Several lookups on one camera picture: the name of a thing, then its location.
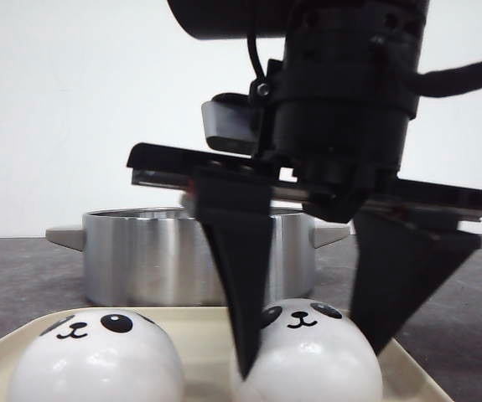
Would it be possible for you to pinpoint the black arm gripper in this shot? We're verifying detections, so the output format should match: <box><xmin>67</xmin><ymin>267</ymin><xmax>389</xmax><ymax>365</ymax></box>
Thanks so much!
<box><xmin>127</xmin><ymin>58</ymin><xmax>482</xmax><ymax>353</ymax></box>

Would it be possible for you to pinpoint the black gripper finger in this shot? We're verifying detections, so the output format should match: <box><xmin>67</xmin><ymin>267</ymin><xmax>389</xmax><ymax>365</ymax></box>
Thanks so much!
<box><xmin>193</xmin><ymin>168</ymin><xmax>272</xmax><ymax>378</ymax></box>

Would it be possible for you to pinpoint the stainless steel steamer pot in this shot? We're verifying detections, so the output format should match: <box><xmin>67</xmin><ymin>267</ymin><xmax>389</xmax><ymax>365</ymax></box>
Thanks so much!
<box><xmin>45</xmin><ymin>207</ymin><xmax>350</xmax><ymax>307</ymax></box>

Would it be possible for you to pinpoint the panda bun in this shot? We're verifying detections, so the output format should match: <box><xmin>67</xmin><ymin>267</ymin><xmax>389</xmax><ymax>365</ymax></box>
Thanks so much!
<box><xmin>7</xmin><ymin>308</ymin><xmax>184</xmax><ymax>401</ymax></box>
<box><xmin>230</xmin><ymin>298</ymin><xmax>383</xmax><ymax>401</ymax></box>

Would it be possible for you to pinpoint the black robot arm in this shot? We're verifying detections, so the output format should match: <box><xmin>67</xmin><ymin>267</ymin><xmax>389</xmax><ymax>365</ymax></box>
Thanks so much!
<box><xmin>127</xmin><ymin>1</ymin><xmax>482</xmax><ymax>373</ymax></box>

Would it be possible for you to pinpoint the cream plastic tray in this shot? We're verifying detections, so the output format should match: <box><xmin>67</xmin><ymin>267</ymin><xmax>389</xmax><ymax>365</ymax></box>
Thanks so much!
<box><xmin>0</xmin><ymin>307</ymin><xmax>451</xmax><ymax>401</ymax></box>

